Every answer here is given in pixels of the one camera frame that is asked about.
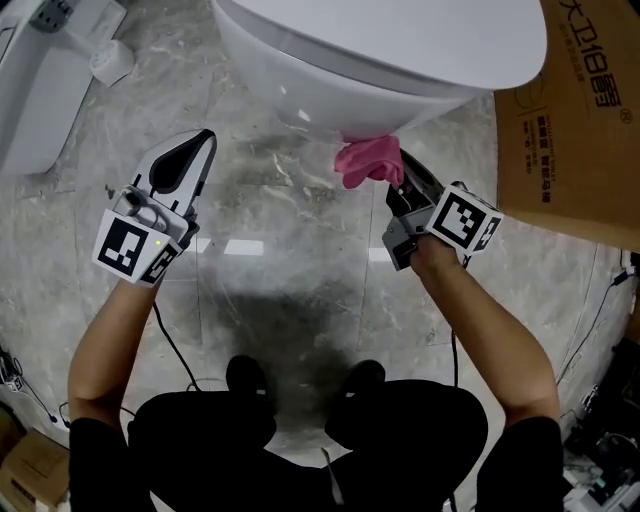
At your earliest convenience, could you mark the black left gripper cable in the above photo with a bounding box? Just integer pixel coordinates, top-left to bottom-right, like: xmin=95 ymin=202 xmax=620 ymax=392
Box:
xmin=151 ymin=301 xmax=231 ymax=394

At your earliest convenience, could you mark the black floor cable with plug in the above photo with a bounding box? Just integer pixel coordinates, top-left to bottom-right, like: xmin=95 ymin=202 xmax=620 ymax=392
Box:
xmin=554 ymin=272 xmax=626 ymax=386

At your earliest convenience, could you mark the person's left forearm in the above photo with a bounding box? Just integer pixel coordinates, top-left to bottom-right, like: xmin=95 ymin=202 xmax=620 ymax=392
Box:
xmin=67 ymin=277 xmax=156 ymax=424

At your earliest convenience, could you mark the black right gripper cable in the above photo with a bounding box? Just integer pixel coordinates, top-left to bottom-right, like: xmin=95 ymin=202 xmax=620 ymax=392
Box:
xmin=449 ymin=327 xmax=461 ymax=390

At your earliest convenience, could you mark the large cardboard box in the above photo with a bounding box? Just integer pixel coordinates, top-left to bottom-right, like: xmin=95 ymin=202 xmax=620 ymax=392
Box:
xmin=492 ymin=0 xmax=640 ymax=254

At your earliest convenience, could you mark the black headset with cables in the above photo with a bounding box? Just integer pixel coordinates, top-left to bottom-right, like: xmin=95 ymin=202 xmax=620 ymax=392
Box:
xmin=0 ymin=344 xmax=26 ymax=394

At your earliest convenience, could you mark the person's right forearm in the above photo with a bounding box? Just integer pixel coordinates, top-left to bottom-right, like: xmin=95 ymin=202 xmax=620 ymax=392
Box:
xmin=409 ymin=234 xmax=561 ymax=431

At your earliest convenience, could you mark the pink cloth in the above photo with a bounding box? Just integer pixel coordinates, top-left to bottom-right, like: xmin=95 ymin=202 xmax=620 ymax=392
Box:
xmin=333 ymin=133 xmax=405 ymax=190

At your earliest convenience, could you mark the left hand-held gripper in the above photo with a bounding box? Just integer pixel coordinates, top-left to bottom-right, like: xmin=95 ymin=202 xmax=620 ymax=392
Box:
xmin=90 ymin=127 xmax=219 ymax=288

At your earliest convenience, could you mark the small white round canister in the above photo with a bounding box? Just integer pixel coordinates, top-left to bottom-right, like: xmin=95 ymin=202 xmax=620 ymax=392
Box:
xmin=89 ymin=39 xmax=136 ymax=87

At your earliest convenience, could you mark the person's black shoe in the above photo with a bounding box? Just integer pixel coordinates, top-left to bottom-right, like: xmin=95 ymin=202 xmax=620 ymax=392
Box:
xmin=225 ymin=354 xmax=269 ymax=401
xmin=342 ymin=359 xmax=387 ymax=399

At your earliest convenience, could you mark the small cardboard box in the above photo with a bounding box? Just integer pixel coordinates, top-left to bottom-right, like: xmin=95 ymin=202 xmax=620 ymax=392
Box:
xmin=0 ymin=428 xmax=71 ymax=512

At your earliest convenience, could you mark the person's right black shoe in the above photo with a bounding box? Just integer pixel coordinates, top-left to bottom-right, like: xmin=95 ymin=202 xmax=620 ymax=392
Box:
xmin=342 ymin=359 xmax=387 ymax=399

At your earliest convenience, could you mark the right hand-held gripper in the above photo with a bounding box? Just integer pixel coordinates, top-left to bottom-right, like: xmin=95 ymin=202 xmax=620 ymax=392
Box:
xmin=381 ymin=147 xmax=505 ymax=273

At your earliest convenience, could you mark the white smart toilet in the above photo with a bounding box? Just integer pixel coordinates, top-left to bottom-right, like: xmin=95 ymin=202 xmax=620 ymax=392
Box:
xmin=209 ymin=0 xmax=549 ymax=146

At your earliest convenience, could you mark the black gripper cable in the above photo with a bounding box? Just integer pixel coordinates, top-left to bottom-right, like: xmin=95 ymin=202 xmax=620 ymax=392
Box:
xmin=449 ymin=327 xmax=461 ymax=390
xmin=151 ymin=301 xmax=231 ymax=394

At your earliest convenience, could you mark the person's black shirt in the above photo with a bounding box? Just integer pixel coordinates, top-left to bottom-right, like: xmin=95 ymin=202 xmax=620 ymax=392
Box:
xmin=67 ymin=414 xmax=566 ymax=512

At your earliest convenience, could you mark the white toilet with tank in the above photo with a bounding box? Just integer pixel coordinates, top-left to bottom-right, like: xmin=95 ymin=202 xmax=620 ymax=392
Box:
xmin=0 ymin=0 xmax=129 ymax=176

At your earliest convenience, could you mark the person's left black shoe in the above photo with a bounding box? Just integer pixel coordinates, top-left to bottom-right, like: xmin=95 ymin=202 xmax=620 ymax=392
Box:
xmin=225 ymin=354 xmax=269 ymax=401

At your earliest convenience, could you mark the black equipment heap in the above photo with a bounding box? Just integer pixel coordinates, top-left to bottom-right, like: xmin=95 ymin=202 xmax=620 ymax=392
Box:
xmin=562 ymin=339 xmax=640 ymax=512

